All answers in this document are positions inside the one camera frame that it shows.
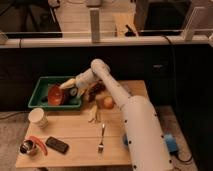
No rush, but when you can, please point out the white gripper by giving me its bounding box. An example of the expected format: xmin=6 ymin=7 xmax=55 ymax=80
xmin=59 ymin=78 xmax=82 ymax=89

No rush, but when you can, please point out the red bowl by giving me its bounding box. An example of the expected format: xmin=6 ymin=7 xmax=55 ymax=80
xmin=47 ymin=85 xmax=65 ymax=106

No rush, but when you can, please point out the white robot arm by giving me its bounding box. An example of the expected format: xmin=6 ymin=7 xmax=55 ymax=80
xmin=60 ymin=59 xmax=174 ymax=171

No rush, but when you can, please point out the green plastic tray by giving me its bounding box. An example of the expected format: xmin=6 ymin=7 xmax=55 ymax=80
xmin=28 ymin=76 xmax=82 ymax=111

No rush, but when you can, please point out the bunch of dark grapes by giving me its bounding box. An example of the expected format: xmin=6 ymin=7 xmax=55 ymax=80
xmin=89 ymin=82 xmax=105 ymax=102

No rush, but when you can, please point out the banana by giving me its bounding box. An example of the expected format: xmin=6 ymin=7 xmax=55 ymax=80
xmin=88 ymin=102 xmax=101 ymax=122

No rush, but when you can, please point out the white paper cup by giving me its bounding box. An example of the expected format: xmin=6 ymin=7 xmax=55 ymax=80
xmin=28 ymin=108 xmax=48 ymax=128

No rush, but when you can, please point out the wooden table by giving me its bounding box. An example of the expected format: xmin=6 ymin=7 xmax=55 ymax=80
xmin=15 ymin=79 xmax=148 ymax=169

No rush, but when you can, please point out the silver fork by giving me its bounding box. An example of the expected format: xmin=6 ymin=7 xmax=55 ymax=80
xmin=98 ymin=123 xmax=106 ymax=153

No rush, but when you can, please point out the blue cup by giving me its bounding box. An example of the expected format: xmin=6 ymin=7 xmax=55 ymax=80
xmin=123 ymin=134 xmax=128 ymax=147

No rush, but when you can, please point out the small metal cup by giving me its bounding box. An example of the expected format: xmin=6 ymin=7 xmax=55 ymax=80
xmin=19 ymin=140 xmax=37 ymax=155

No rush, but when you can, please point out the blue object on floor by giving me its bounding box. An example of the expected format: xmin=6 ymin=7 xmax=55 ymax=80
xmin=164 ymin=134 xmax=178 ymax=154

